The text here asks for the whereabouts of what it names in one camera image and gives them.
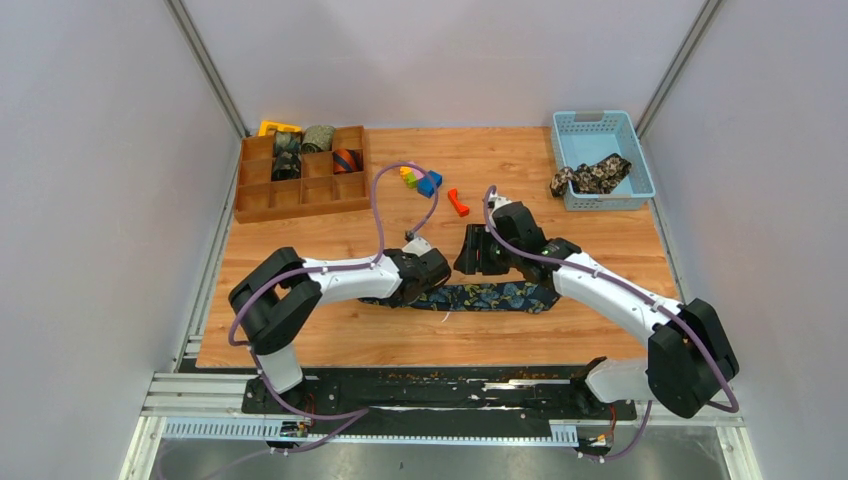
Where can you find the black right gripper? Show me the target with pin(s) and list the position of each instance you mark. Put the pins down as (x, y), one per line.
(469, 262)

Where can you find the blue toy block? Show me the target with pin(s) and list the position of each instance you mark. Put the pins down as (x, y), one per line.
(429, 183)

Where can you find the green toy block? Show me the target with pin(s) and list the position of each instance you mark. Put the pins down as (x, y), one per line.
(410, 180)

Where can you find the red toy block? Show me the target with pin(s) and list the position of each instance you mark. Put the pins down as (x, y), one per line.
(460, 208)

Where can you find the rolled orange striped tie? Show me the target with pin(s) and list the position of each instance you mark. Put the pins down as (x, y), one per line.
(346, 161)

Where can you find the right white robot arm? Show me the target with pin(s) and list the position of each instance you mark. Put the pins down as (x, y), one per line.
(689, 361)

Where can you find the rolled camouflage tie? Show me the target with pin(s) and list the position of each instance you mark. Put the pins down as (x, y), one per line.
(286, 167)

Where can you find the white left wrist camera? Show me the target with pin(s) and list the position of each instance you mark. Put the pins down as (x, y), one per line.
(417, 246)

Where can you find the rolled dark green tie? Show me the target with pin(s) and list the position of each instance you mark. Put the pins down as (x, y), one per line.
(287, 142)

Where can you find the yellow plastic object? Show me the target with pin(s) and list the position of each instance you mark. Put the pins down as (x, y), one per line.
(268, 127)

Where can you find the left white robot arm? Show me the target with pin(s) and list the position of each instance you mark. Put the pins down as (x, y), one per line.
(276, 299)

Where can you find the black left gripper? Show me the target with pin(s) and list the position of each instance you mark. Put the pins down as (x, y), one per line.
(393, 302)

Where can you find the wooden compartment tray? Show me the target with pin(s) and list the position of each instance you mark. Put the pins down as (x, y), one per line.
(273, 186)

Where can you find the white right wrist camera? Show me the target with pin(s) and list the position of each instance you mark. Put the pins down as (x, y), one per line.
(495, 202)

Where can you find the rolled olive tie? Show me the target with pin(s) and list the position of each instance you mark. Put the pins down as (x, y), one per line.
(317, 138)

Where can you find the blue patterned necktie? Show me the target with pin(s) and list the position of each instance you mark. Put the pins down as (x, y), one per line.
(514, 296)

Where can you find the light blue plastic basket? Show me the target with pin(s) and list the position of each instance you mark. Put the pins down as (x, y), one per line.
(586, 138)

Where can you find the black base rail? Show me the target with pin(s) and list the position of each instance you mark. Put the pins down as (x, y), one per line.
(490, 401)

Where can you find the brown floral necktie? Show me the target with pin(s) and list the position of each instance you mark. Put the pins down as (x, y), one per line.
(601, 178)

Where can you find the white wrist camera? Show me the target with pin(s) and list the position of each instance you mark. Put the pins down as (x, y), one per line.
(495, 202)
(417, 246)

